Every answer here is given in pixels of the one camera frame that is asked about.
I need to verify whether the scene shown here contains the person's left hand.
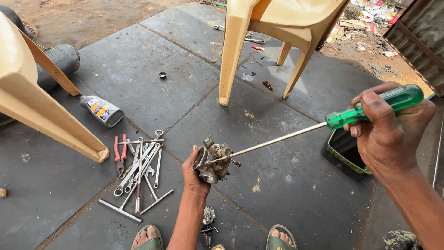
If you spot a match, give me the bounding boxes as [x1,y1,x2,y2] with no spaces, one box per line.
[182,145,211,198]

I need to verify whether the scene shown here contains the person's right hand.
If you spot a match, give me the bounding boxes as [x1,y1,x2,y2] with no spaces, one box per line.
[343,81,436,176]

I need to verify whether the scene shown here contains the grey metal carburetor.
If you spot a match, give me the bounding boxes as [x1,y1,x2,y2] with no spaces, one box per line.
[193,135,242,184]

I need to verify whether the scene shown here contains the green handled long screwdriver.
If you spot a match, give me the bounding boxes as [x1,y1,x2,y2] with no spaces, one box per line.
[207,84,424,165]

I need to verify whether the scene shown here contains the small metal carburetor part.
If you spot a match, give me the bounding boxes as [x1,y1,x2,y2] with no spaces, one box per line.
[200,206,219,247]

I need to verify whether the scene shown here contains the thin metal rod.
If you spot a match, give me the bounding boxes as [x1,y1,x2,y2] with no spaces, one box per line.
[432,115,444,190]

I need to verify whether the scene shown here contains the green plastic tray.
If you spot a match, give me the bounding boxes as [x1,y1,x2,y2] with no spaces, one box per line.
[325,127,373,175]

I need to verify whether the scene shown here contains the pile of steel wrenches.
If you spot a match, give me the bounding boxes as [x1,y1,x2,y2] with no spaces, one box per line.
[98,129,175,223]

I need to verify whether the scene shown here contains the dark rag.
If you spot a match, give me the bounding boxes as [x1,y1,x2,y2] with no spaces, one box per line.
[368,62,402,79]

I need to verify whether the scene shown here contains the person's left foot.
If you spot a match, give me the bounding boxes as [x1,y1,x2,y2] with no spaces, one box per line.
[131,224,164,250]

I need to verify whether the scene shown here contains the corrugated metal sheet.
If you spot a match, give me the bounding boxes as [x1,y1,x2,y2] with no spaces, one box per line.
[383,0,444,98]

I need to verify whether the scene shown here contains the camouflage clothing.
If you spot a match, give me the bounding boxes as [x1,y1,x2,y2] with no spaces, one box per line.
[383,230,423,250]

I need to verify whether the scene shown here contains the person's right foot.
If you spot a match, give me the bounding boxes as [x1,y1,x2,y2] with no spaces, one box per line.
[265,224,298,250]

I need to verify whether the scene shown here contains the grey oil bottle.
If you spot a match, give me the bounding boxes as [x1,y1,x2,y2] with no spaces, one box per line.
[79,95,125,128]

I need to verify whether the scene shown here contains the heap of litter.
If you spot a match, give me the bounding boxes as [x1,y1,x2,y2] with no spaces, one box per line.
[325,0,404,58]

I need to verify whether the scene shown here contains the beige plastic chair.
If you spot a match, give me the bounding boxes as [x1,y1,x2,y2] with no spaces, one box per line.
[0,10,110,164]
[219,0,351,107]

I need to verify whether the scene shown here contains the red handled pliers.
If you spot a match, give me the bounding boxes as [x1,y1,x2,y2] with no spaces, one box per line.
[114,134,128,178]

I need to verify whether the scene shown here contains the steel ring spanner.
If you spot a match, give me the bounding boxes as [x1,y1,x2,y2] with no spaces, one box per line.
[244,32,266,45]

